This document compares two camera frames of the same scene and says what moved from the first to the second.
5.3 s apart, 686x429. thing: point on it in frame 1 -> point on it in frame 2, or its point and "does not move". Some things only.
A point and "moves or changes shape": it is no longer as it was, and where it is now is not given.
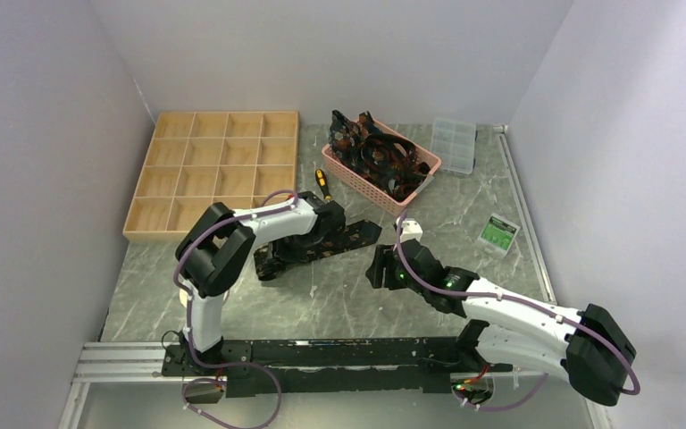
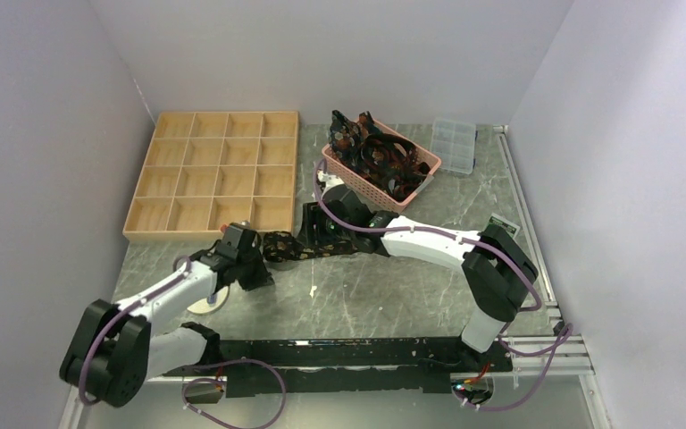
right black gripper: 383,258 -> 313,214
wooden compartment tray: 234,158 does not move
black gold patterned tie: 270,266 moves or changes shape
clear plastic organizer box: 454,142 does not move
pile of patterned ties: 388,161 does not move
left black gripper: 280,251 -> 262,277
